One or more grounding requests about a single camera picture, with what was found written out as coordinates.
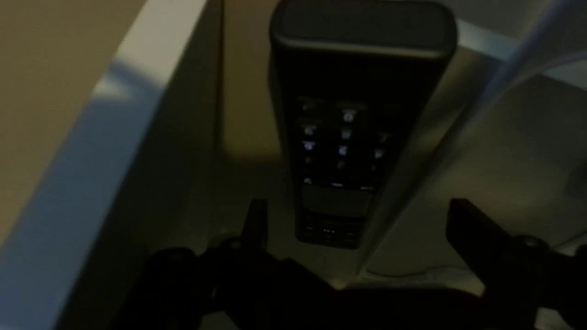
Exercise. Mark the black remote control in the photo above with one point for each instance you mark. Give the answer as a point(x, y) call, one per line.
point(361, 73)

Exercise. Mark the white shelf unit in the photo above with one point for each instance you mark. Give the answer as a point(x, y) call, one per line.
point(141, 121)

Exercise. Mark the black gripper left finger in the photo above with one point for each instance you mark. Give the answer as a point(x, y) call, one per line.
point(258, 226)

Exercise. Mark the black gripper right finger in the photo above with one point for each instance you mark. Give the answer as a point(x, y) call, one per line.
point(502, 257)

